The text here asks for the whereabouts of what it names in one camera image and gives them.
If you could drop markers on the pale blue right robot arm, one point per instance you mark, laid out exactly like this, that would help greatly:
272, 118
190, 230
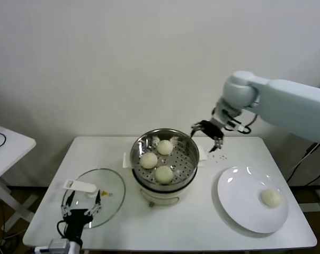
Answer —
295, 103

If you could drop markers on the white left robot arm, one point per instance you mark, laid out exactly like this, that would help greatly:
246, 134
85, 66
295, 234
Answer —
75, 246

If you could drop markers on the large white plate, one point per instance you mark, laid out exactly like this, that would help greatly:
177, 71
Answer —
242, 201

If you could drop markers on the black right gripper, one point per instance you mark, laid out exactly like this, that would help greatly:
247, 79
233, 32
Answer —
211, 129

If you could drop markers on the white steamed baozi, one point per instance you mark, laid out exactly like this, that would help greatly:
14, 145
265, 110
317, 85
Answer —
164, 147
271, 198
149, 160
164, 175

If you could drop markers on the white electric cooker base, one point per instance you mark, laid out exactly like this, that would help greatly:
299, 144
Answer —
160, 198

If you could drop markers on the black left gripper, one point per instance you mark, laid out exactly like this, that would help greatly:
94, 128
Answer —
76, 217

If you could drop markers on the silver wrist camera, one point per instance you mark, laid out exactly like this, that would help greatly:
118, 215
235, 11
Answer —
235, 125
58, 244

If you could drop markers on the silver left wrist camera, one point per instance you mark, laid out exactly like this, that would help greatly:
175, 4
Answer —
58, 244

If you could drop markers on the white side table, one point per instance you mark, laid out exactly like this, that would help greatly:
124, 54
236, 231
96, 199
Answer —
14, 148

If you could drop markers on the stainless steel steamer basket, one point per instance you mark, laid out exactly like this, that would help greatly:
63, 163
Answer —
142, 144

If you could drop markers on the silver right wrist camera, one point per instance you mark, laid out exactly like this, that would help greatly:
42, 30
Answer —
235, 125

